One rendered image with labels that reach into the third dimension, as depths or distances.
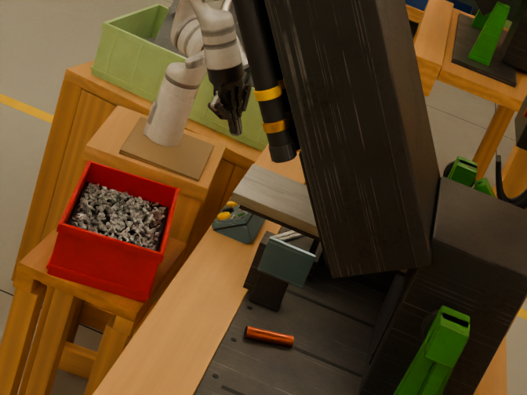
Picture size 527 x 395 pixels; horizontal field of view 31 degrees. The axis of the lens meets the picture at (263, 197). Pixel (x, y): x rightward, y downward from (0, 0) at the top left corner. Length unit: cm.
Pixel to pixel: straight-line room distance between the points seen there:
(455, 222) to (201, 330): 49
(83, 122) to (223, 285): 124
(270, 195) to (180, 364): 36
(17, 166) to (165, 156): 173
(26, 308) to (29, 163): 217
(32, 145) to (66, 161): 123
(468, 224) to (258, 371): 45
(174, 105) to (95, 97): 59
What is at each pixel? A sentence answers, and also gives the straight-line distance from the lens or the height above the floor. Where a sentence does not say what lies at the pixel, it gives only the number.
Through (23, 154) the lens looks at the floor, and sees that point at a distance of 422.
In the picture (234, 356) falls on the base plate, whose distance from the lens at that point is 172.
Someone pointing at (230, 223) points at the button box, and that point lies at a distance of 207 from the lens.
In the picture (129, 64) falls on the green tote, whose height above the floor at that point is 87.
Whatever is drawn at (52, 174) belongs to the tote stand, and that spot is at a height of 44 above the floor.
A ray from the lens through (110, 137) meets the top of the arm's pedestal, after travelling 248.
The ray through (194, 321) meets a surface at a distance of 177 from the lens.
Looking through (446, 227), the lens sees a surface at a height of 124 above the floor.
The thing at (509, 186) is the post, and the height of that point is 107.
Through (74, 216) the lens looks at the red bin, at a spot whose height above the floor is 87.
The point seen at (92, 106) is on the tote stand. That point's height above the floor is 71.
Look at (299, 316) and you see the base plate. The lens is 190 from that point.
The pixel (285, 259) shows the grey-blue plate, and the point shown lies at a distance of 183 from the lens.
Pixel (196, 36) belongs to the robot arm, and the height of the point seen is 118.
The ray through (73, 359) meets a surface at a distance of 273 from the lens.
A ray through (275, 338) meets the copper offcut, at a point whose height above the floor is 92.
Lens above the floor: 185
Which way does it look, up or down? 24 degrees down
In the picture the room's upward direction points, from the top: 21 degrees clockwise
